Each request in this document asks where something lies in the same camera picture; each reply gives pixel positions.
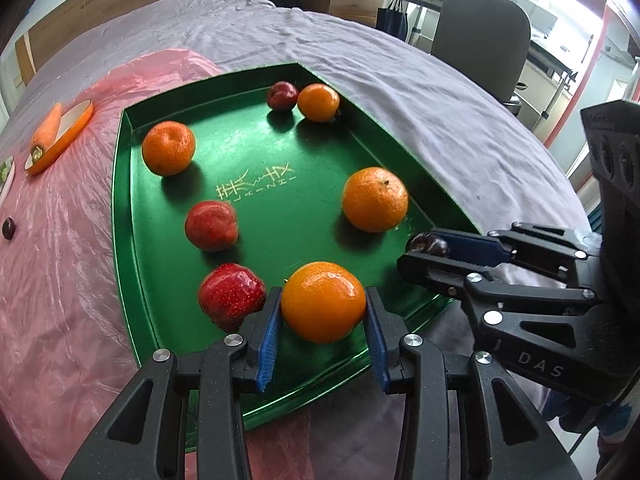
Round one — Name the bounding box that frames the carrot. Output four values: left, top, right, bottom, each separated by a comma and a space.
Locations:
31, 102, 64, 158

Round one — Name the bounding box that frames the green metal tray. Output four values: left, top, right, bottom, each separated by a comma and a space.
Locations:
111, 62, 483, 453

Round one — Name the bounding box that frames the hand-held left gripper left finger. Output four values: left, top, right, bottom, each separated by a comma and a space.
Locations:
62, 286, 284, 480

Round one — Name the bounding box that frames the orange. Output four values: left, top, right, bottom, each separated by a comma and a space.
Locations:
342, 166, 410, 233
280, 261, 367, 344
297, 83, 341, 123
141, 120, 197, 177

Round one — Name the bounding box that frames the blue cloth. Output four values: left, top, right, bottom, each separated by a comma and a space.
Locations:
542, 392, 635, 443

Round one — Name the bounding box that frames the orange rimmed plate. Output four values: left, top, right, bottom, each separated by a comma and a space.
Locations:
24, 99, 95, 176

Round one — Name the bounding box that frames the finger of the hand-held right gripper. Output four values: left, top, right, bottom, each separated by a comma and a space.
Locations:
420, 222, 602, 282
397, 252, 607, 329

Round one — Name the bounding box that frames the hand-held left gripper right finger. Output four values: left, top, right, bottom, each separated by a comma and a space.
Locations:
364, 286, 583, 480

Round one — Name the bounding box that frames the grey office chair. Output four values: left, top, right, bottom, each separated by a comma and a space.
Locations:
430, 0, 532, 106

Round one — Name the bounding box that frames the silver patterned plate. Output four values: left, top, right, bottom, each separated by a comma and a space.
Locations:
0, 156, 16, 201

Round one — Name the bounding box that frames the dark blue bag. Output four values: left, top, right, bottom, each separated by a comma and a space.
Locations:
376, 0, 409, 41

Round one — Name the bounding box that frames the red apple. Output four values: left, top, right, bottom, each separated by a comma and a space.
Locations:
197, 263, 267, 333
184, 200, 240, 252

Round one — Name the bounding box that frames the purple bedsheet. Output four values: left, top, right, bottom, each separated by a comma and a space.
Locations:
0, 0, 596, 480

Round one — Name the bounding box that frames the small red plum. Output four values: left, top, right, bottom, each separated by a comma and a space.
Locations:
266, 81, 300, 111

